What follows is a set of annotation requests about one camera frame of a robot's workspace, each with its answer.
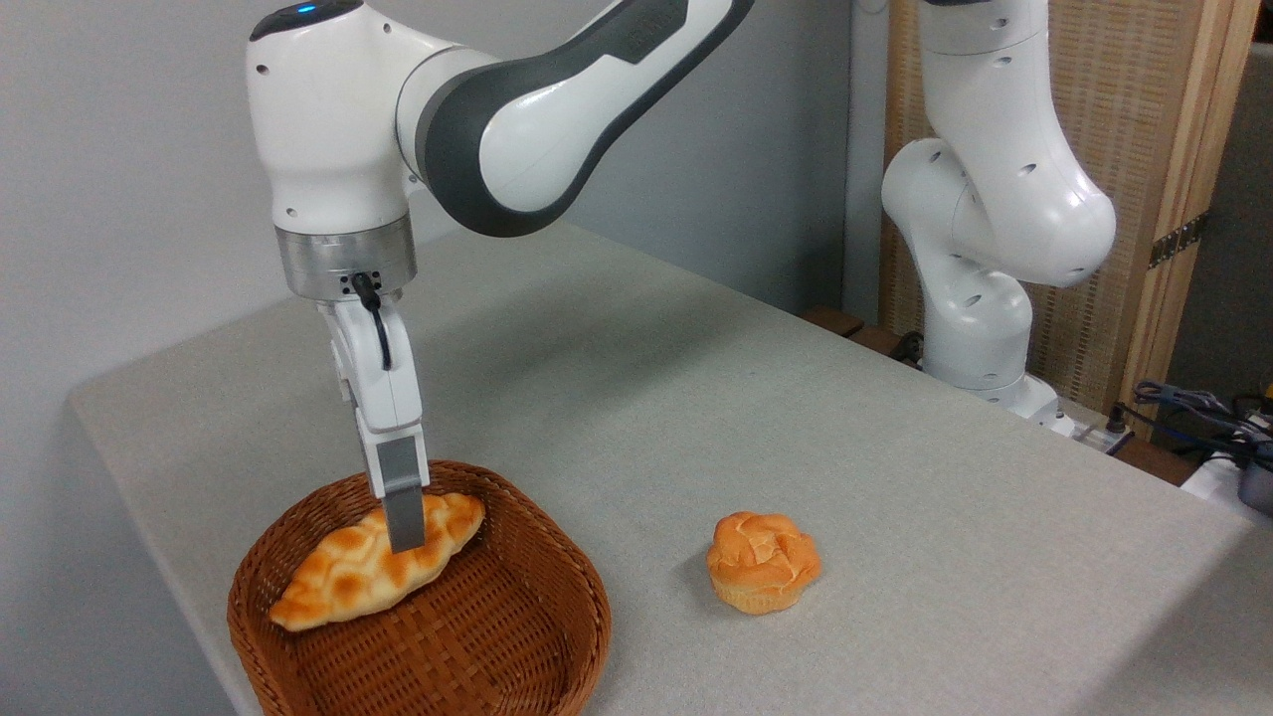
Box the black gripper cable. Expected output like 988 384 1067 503
350 270 395 372

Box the long braided bread loaf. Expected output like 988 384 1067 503
269 491 486 633

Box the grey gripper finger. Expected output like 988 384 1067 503
356 418 432 555

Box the grey tablecloth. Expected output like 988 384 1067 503
68 224 1273 716

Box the white power strip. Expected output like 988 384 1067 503
1054 403 1137 456

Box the blue-grey cable bundle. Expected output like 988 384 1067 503
1132 380 1273 468

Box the metal screen hinge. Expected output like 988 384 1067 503
1149 211 1210 270

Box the brown wooden base board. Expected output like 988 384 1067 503
799 305 926 371

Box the round muffin bread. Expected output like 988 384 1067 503
705 511 822 616

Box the brown wicker basket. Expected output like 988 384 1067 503
227 459 613 716

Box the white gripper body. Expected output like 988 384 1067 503
318 294 427 439

